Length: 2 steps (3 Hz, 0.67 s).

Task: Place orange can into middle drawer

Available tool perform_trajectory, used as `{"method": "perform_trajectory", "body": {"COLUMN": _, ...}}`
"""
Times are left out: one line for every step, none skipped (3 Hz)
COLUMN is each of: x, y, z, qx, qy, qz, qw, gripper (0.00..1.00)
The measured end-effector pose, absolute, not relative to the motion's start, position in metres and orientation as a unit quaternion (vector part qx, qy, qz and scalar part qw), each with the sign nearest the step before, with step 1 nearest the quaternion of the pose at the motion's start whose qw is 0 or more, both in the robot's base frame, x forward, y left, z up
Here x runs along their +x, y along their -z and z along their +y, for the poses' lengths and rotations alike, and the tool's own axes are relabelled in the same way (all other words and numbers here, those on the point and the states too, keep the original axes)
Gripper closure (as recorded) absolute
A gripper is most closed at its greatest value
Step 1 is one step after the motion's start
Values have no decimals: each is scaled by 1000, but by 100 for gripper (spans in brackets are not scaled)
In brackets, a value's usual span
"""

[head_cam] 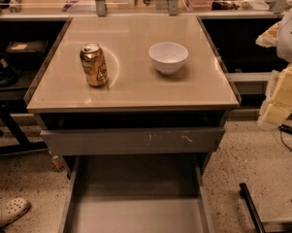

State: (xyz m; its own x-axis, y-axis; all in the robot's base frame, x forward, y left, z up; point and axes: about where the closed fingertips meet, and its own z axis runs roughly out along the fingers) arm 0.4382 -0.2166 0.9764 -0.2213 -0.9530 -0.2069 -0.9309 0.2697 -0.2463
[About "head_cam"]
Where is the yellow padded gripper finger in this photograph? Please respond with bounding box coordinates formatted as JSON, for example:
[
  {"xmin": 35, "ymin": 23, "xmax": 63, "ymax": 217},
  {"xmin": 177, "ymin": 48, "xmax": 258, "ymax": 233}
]
[
  {"xmin": 257, "ymin": 64, "xmax": 292, "ymax": 130},
  {"xmin": 255, "ymin": 22, "xmax": 280, "ymax": 48}
]

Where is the orange soda can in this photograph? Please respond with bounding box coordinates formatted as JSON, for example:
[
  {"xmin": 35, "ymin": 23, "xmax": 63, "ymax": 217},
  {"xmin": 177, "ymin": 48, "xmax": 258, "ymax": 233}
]
[{"xmin": 80, "ymin": 43, "xmax": 108, "ymax": 86}]

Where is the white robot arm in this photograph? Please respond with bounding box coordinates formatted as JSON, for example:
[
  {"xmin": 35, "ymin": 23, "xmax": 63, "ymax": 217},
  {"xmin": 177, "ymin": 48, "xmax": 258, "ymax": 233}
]
[{"xmin": 256, "ymin": 7, "xmax": 292, "ymax": 130}]

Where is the grey drawer cabinet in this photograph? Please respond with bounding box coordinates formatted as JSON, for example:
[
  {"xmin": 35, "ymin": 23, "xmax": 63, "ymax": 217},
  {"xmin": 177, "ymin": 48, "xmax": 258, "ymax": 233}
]
[{"xmin": 25, "ymin": 16, "xmax": 240, "ymax": 167}]

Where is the open middle drawer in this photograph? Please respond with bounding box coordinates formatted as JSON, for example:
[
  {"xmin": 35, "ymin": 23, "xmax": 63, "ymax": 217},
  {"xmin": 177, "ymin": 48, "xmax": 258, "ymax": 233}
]
[{"xmin": 58, "ymin": 154, "xmax": 215, "ymax": 233}]

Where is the closed top drawer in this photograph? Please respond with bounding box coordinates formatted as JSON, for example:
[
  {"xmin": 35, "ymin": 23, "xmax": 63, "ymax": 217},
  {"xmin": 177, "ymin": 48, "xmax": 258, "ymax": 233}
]
[{"xmin": 41, "ymin": 127, "xmax": 225, "ymax": 155}]

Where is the black power adapter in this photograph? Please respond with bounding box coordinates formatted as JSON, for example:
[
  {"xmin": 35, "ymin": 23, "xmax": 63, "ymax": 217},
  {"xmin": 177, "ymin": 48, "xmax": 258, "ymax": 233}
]
[{"xmin": 279, "ymin": 124, "xmax": 292, "ymax": 135}]

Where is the white ceramic bowl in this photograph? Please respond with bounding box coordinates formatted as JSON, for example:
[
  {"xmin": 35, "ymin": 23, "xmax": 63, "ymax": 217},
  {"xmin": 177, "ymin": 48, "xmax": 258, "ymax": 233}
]
[{"xmin": 148, "ymin": 42, "xmax": 188, "ymax": 75}]

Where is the black box on shelf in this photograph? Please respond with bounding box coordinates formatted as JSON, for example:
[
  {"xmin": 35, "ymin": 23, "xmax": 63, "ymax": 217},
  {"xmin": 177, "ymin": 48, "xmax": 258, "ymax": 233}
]
[{"xmin": 5, "ymin": 40, "xmax": 49, "ymax": 70}]

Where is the black bag on shelf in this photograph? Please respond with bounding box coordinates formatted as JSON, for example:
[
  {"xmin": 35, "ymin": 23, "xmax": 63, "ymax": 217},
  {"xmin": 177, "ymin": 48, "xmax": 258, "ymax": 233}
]
[{"xmin": 0, "ymin": 52, "xmax": 22, "ymax": 87}]

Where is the white perforated clog shoe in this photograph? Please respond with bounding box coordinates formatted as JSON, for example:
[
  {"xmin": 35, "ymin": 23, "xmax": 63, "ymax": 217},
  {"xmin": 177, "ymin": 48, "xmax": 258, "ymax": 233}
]
[{"xmin": 0, "ymin": 198, "xmax": 30, "ymax": 228}]

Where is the black metal floor rail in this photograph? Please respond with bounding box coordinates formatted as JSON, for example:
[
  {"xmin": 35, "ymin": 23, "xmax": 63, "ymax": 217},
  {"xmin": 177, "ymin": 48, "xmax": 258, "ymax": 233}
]
[{"xmin": 239, "ymin": 182, "xmax": 292, "ymax": 233}]

